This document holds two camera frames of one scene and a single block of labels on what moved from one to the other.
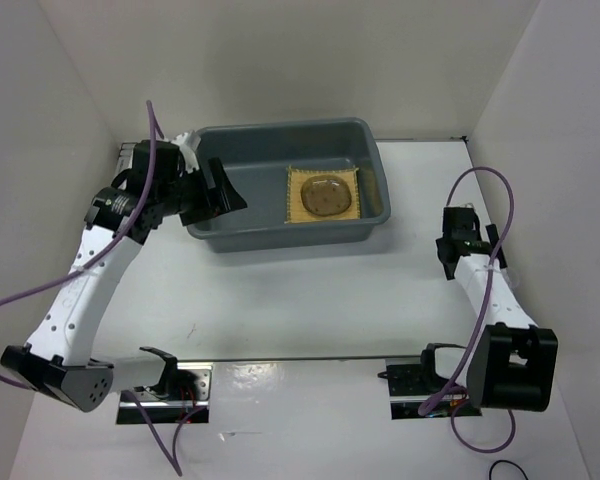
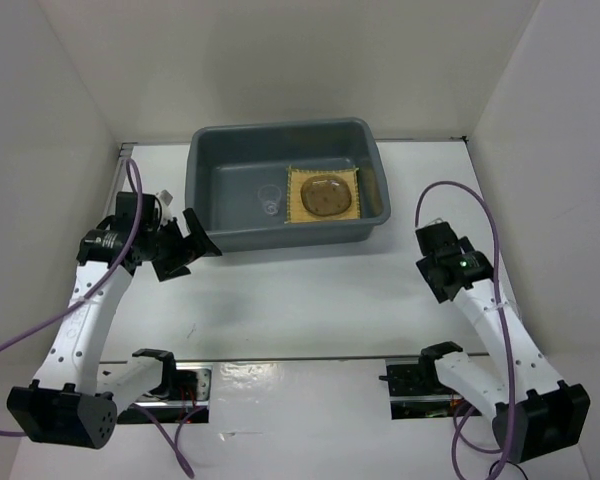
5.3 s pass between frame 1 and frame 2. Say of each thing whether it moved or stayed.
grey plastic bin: stayed
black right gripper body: moved
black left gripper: moved
